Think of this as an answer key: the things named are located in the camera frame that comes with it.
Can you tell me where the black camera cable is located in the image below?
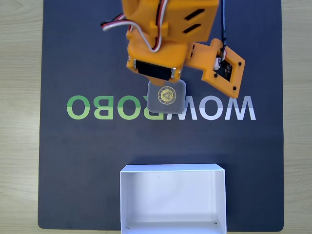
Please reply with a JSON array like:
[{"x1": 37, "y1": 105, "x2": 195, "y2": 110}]
[{"x1": 220, "y1": 0, "x2": 229, "y2": 53}]

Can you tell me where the orange camera mount with camera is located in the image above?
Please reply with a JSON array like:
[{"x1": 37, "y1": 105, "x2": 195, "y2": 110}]
[{"x1": 187, "y1": 38, "x2": 246, "y2": 99}]

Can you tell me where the red white black servo cable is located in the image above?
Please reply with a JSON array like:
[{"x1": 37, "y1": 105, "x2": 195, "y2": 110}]
[{"x1": 100, "y1": 0, "x2": 169, "y2": 53}]

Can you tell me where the dark mat with WOWROBO print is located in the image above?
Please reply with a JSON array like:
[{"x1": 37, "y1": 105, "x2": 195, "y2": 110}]
[{"x1": 38, "y1": 0, "x2": 285, "y2": 231}]

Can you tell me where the white cardboard box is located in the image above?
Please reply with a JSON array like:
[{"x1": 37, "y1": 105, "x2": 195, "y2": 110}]
[{"x1": 119, "y1": 163, "x2": 228, "y2": 234}]

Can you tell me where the grey square case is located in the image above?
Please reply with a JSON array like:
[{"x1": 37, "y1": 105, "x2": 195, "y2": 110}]
[{"x1": 147, "y1": 79, "x2": 187, "y2": 114}]

